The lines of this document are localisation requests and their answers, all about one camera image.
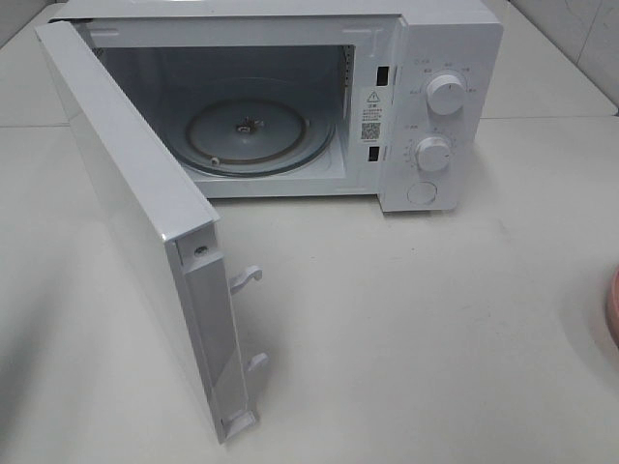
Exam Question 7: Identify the round white door button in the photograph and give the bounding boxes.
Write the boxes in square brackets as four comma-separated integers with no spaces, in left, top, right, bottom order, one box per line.
[407,181,437,205]

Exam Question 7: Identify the white dial knob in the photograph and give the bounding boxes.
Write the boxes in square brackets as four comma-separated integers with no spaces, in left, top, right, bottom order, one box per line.
[426,73,466,116]
[415,136,452,172]

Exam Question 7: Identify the pink round plate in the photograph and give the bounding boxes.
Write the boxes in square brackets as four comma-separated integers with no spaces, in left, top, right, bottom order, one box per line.
[605,268,619,347]

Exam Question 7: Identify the white microwave door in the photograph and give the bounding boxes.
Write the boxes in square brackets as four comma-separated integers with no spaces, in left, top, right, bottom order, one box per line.
[36,21,268,441]

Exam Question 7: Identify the glass microwave turntable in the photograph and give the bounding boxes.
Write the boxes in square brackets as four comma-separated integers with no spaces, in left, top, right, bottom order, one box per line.
[175,98,336,178]

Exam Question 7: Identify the white microwave oven body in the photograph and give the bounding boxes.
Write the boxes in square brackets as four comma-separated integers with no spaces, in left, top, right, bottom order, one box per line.
[46,1,503,213]

